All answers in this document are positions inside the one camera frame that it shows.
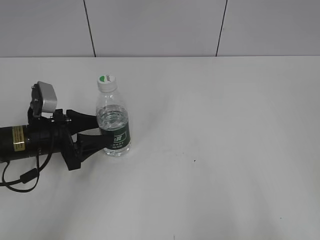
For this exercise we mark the white green bottle cap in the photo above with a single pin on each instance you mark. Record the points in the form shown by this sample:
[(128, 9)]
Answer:
[(107, 83)]

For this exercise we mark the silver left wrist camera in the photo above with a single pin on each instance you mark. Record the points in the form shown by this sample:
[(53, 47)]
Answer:
[(43, 99)]

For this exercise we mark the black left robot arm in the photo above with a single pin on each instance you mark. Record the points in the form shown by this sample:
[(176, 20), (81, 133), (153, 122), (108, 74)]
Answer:
[(14, 141)]

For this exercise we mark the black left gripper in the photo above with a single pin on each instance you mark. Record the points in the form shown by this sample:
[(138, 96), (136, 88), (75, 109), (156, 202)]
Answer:
[(54, 135)]

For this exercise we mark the clear Cestbon water bottle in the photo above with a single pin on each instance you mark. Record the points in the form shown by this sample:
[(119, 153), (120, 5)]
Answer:
[(113, 118)]

